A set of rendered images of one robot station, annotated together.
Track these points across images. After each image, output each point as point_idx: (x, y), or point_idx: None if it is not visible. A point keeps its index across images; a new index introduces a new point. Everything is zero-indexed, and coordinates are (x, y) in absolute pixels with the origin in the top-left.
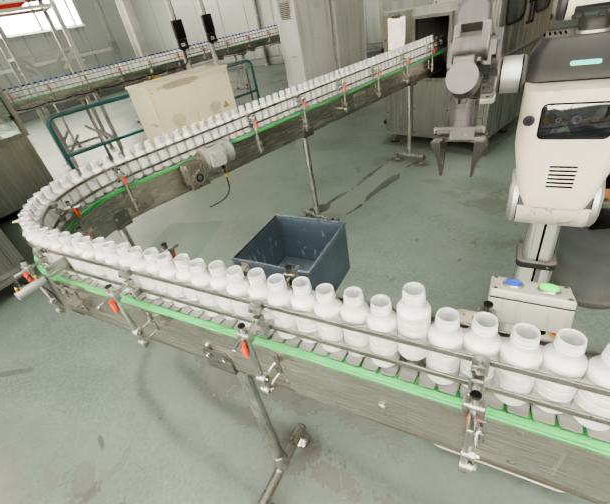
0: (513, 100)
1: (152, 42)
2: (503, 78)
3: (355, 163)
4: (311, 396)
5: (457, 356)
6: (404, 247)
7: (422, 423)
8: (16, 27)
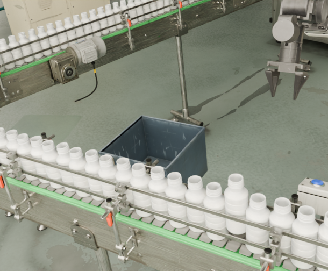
0: None
1: None
2: None
3: (234, 63)
4: (159, 268)
5: (262, 228)
6: (275, 159)
7: None
8: None
